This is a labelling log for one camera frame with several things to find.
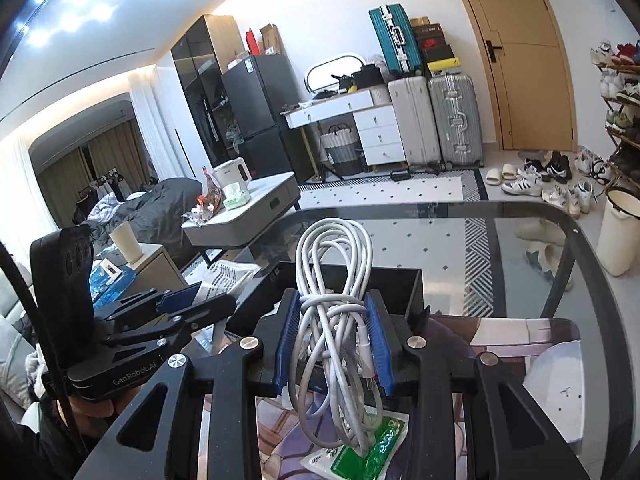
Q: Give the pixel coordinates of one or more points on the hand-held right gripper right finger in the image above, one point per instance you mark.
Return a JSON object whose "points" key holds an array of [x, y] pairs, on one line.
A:
{"points": [[380, 345]]}

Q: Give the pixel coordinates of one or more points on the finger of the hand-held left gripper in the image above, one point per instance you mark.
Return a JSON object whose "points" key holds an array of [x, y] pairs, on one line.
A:
{"points": [[180, 297], [200, 315]]}

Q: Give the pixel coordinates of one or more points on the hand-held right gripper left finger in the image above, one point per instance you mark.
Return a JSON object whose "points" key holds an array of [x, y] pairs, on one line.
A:
{"points": [[287, 340]]}

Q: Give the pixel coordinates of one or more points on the black cardboard box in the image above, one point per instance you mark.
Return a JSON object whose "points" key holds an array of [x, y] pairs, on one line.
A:
{"points": [[395, 290]]}

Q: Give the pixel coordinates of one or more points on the person's left forearm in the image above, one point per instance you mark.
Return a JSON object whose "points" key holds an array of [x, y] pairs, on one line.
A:
{"points": [[40, 445]]}

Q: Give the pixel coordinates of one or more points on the person's left hand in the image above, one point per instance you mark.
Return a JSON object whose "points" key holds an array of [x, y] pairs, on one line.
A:
{"points": [[95, 415]]}

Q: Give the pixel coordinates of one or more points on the grey wooden nightstand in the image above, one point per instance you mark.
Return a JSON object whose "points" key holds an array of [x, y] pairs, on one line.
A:
{"points": [[155, 270]]}

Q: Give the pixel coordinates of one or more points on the white printed paper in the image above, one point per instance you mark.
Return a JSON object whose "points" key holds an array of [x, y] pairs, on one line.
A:
{"points": [[225, 280]]}

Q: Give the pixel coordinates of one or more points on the blue flat pack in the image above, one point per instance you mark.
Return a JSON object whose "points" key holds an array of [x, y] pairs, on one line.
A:
{"points": [[107, 287]]}

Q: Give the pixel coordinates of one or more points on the cream cup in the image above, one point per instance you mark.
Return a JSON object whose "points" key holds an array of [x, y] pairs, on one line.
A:
{"points": [[126, 242]]}

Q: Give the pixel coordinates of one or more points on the light grey sofa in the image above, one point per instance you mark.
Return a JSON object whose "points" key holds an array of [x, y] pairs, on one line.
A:
{"points": [[12, 340]]}

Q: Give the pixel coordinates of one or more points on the dark grey bedding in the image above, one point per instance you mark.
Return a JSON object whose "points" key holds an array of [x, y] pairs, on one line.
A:
{"points": [[160, 205]]}

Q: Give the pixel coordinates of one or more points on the green white packet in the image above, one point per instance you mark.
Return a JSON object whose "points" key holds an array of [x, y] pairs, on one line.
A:
{"points": [[385, 440]]}

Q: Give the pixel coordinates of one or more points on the red snack bags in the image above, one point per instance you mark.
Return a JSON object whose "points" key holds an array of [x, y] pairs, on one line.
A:
{"points": [[207, 202]]}

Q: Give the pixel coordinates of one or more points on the clothes rack with garments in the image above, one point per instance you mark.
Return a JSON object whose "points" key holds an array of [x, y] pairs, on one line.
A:
{"points": [[102, 185]]}

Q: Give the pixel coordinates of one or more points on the white patterned rug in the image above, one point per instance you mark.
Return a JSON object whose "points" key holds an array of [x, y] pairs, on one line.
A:
{"points": [[400, 240]]}

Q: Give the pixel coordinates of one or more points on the green tissue box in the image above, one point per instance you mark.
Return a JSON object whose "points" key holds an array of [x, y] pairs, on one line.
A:
{"points": [[236, 200]]}

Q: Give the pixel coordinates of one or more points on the white low table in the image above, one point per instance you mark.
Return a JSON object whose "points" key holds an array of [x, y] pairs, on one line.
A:
{"points": [[255, 210]]}

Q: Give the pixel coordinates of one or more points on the white electric kettle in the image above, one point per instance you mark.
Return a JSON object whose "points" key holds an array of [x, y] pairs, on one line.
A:
{"points": [[230, 175]]}

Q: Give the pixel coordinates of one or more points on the brown curtain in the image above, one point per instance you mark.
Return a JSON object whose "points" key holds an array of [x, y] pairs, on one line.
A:
{"points": [[115, 150]]}

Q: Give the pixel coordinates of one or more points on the printed cartoon mat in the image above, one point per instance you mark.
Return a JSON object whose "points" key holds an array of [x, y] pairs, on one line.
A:
{"points": [[525, 350]]}

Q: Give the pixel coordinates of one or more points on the white curtain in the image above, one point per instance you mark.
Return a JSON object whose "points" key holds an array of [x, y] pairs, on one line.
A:
{"points": [[155, 125]]}

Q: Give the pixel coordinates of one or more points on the dark woven basket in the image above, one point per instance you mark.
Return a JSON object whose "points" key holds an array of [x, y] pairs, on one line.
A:
{"points": [[345, 162]]}

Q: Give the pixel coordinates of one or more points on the large beige slippers pair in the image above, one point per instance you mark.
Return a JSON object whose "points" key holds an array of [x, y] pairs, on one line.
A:
{"points": [[542, 240]]}

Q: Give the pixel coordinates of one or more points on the white woven basket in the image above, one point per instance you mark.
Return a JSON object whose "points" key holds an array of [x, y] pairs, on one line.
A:
{"points": [[339, 139]]}

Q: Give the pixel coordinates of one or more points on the black glass cabinet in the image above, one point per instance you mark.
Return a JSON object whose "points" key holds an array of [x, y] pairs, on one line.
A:
{"points": [[197, 90]]}

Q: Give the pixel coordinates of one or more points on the black fridge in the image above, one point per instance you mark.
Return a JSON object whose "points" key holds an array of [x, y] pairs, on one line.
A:
{"points": [[265, 105]]}

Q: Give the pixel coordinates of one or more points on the white dressing table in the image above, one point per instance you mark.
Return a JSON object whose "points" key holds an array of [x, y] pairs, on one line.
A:
{"points": [[380, 130]]}

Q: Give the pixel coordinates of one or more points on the white suitcase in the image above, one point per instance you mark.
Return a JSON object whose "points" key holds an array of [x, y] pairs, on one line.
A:
{"points": [[415, 120]]}

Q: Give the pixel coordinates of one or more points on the scattered sneakers group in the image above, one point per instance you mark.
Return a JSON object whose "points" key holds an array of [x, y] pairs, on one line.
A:
{"points": [[545, 180]]}

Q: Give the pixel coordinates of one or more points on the silver suitcase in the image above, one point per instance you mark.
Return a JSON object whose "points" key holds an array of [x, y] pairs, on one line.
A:
{"points": [[455, 120]]}

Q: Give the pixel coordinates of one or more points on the white trash bin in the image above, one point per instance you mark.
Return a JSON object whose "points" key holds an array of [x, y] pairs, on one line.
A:
{"points": [[617, 235]]}

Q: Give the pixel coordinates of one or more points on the oval mirror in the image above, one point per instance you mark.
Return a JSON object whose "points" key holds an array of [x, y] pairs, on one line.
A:
{"points": [[325, 72]]}

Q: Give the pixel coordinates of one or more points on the black bag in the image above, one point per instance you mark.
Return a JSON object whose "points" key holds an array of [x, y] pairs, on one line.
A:
{"points": [[367, 77]]}

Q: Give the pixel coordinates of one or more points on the tall brown carton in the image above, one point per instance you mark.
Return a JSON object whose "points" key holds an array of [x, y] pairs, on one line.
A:
{"points": [[272, 40]]}

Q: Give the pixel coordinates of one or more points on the yellow black shoe box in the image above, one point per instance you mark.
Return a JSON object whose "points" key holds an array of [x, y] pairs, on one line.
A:
{"points": [[442, 65]]}

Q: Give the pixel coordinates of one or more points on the plain black shoe box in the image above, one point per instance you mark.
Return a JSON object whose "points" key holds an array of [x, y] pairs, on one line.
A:
{"points": [[437, 54]]}

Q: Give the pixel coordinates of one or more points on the teal suitcase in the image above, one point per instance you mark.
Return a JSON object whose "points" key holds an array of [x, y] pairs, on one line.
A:
{"points": [[395, 42]]}

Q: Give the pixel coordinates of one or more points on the black red logo shoe box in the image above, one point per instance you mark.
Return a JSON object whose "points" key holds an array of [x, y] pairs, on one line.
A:
{"points": [[432, 41]]}

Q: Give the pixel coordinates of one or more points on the wooden shoe rack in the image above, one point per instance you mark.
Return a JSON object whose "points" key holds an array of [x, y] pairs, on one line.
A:
{"points": [[617, 135]]}

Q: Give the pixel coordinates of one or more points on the wooden door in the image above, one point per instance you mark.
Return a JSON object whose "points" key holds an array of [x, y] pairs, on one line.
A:
{"points": [[530, 60]]}

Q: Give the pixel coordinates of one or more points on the brown cardboard box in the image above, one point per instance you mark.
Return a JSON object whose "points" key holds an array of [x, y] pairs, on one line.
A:
{"points": [[420, 21]]}

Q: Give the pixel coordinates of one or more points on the rows of colourful sneakers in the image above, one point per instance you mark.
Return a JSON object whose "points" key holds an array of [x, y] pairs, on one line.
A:
{"points": [[625, 90]]}

